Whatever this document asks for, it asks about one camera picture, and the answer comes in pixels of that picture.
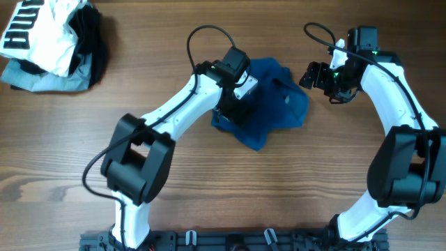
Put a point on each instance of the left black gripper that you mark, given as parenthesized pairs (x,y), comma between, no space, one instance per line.
(240,111)

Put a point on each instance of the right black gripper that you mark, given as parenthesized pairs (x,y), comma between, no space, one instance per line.
(321,77)

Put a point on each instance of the blue t-shirt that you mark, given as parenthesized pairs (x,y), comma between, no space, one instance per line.
(277,103)

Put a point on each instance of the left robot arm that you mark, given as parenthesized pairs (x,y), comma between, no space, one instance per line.
(138,159)

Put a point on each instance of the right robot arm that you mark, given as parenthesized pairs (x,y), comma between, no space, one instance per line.
(408,170)

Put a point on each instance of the grey folded garment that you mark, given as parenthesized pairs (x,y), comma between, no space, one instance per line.
(78,81)

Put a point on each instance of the black folded garment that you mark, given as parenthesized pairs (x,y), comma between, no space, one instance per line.
(86,24)

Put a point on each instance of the white shirt with black lettering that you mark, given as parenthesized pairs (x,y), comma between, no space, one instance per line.
(38,32)

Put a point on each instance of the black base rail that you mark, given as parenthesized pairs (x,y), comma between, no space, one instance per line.
(269,239)

